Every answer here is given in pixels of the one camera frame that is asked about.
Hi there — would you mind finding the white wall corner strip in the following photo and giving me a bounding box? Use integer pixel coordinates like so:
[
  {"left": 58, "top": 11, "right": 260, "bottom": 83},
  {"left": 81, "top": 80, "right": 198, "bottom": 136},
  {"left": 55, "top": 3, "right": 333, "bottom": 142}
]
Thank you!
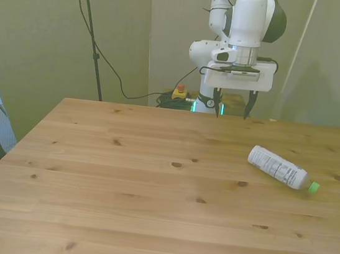
[{"left": 282, "top": 0, "right": 319, "bottom": 100}]

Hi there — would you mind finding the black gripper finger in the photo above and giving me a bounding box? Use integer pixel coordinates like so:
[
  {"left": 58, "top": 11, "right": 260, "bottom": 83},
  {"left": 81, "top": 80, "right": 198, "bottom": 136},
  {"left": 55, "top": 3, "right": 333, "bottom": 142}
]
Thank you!
[
  {"left": 209, "top": 86, "right": 224, "bottom": 119},
  {"left": 242, "top": 89, "right": 259, "bottom": 122}
]

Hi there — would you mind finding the black cable from stand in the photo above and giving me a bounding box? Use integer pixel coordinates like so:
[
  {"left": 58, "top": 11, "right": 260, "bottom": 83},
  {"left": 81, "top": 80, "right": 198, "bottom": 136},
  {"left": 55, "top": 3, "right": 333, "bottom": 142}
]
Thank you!
[{"left": 52, "top": 0, "right": 175, "bottom": 103}]

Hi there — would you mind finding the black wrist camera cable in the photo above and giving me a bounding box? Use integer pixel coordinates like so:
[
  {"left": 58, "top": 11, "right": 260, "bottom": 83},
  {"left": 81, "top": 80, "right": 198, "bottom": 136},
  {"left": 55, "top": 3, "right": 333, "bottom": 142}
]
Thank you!
[{"left": 198, "top": 48, "right": 280, "bottom": 85}]

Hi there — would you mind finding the black camera stand pole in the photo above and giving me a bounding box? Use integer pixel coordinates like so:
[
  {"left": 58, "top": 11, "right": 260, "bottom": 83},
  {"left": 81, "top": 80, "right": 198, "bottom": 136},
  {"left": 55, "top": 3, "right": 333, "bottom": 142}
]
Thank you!
[{"left": 63, "top": 0, "right": 116, "bottom": 102}]

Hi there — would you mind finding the yellow emergency stop button box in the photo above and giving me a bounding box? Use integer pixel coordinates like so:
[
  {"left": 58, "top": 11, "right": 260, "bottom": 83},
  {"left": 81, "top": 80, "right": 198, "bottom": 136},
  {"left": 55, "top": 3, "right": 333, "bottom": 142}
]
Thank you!
[{"left": 171, "top": 83, "right": 189, "bottom": 102}]

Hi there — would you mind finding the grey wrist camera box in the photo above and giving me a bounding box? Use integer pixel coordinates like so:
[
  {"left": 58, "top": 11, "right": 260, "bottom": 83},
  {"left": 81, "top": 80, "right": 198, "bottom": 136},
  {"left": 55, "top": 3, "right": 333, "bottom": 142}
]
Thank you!
[{"left": 226, "top": 65, "right": 264, "bottom": 83}]

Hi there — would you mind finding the water bottle with green cap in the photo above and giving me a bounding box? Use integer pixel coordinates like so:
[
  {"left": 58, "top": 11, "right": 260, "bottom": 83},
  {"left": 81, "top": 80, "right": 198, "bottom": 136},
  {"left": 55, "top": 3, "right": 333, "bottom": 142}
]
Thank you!
[{"left": 244, "top": 144, "right": 325, "bottom": 196}]

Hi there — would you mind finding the coiled black cable bundle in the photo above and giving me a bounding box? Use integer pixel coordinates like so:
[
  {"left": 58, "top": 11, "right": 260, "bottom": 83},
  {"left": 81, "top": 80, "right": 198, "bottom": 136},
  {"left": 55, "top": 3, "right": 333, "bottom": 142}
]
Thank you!
[{"left": 155, "top": 89, "right": 199, "bottom": 113}]

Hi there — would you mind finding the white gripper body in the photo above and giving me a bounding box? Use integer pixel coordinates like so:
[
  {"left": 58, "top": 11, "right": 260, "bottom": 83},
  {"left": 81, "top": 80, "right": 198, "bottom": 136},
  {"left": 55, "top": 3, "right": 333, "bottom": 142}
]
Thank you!
[{"left": 201, "top": 52, "right": 276, "bottom": 96}]

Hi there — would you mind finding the thin grey stop button cable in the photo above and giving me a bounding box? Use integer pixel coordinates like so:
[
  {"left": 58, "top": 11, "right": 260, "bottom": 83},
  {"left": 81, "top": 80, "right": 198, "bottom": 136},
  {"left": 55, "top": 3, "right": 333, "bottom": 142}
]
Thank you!
[{"left": 176, "top": 64, "right": 198, "bottom": 89}]

